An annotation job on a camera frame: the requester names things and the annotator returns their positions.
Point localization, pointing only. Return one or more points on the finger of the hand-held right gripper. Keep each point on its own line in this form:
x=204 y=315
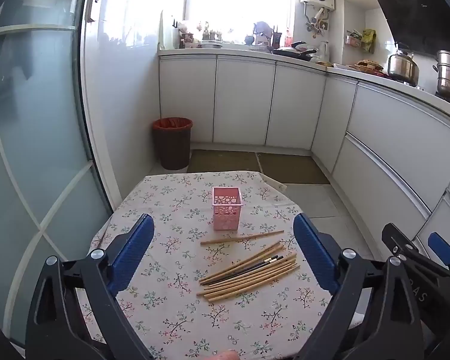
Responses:
x=397 y=238
x=440 y=247

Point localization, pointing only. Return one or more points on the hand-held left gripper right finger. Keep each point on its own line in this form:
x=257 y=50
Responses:
x=315 y=255

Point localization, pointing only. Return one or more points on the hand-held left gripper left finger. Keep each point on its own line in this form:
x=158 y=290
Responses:
x=135 y=255

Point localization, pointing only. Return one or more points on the pile of wooden chopsticks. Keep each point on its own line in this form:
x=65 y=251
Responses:
x=247 y=281

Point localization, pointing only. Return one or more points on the plain bamboo chopstick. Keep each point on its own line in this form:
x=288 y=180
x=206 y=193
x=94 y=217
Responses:
x=242 y=237

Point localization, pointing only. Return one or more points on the pink perforated utensil holder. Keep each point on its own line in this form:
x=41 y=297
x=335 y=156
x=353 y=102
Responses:
x=227 y=215

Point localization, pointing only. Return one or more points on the person's left hand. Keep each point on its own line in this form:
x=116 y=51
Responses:
x=225 y=355

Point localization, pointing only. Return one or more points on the floral tablecloth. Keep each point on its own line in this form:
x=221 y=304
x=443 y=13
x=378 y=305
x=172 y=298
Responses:
x=165 y=307

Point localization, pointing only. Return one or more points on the brown floor mat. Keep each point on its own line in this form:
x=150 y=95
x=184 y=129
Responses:
x=225 y=161
x=292 y=168

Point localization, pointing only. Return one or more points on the white drawer cabinet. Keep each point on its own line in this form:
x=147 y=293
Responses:
x=390 y=142

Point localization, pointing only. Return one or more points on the brown trash bin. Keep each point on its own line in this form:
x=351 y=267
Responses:
x=172 y=146

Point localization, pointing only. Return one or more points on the frosted glass door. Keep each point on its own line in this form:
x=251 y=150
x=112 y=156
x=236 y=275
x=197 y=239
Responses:
x=41 y=157

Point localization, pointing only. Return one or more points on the white base cabinet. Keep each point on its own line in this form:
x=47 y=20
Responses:
x=243 y=101

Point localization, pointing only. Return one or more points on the stainless steel kettle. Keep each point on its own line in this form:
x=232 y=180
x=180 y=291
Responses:
x=402 y=67

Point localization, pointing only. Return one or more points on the plate of food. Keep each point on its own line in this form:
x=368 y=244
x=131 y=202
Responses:
x=367 y=65

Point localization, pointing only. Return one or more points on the yellow hanging bag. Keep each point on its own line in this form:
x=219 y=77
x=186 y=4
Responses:
x=368 y=40

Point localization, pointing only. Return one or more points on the white thermos jug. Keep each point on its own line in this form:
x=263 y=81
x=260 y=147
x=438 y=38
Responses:
x=323 y=52

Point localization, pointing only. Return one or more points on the black frying pan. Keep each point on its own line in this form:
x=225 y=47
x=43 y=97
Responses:
x=292 y=54

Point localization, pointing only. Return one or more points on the red bottle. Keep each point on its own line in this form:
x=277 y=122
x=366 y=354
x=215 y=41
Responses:
x=288 y=38

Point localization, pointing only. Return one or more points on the dark small teapot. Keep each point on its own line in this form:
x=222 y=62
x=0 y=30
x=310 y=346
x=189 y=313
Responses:
x=249 y=39

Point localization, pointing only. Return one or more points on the translucent cutting board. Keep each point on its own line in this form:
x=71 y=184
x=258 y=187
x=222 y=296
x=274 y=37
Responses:
x=167 y=30

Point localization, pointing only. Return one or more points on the black range hood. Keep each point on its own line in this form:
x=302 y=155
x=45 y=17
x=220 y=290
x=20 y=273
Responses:
x=412 y=11

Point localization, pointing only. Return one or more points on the grey blue bag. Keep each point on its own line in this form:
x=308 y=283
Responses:
x=261 y=30

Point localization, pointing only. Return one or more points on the kitchen window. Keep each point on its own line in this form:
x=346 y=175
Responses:
x=210 y=3

